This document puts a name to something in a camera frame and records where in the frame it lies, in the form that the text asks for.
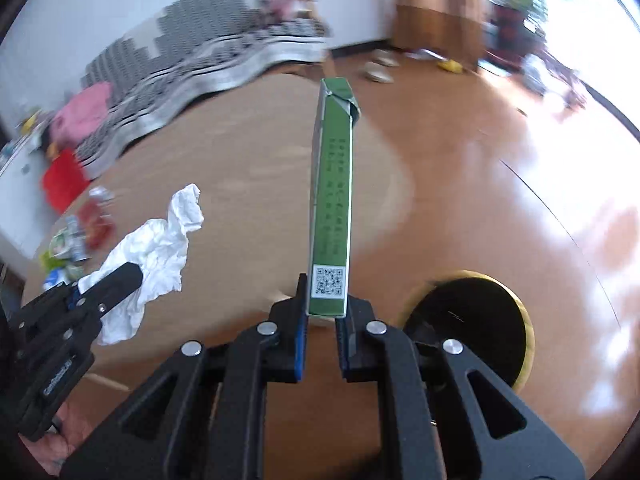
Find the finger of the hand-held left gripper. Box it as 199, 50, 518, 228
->
15, 305, 106, 361
20, 261, 144, 323

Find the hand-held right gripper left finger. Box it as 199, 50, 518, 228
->
60, 274, 308, 480

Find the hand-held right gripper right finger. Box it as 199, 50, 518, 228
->
335, 292, 586, 480

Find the white tissue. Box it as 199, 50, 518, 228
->
77, 183, 205, 346

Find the black bin with gold rim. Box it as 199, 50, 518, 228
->
400, 270, 536, 393

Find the green cardboard box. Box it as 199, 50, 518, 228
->
306, 77, 362, 318

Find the person's left hand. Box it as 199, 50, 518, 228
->
20, 402, 93, 480

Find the red snack packet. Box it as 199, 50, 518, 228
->
77, 200, 116, 251

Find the green snack packet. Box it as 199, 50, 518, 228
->
40, 227, 83, 271

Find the crumpled silver wrapper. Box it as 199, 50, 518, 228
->
89, 186, 115, 211

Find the red plush toy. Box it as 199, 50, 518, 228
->
41, 149, 91, 213

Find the pink plush toy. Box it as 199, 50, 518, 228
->
50, 82, 113, 148

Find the patterned grey sofa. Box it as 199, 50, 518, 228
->
80, 0, 331, 178

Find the dark red plant stand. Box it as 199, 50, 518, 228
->
487, 2, 531, 46

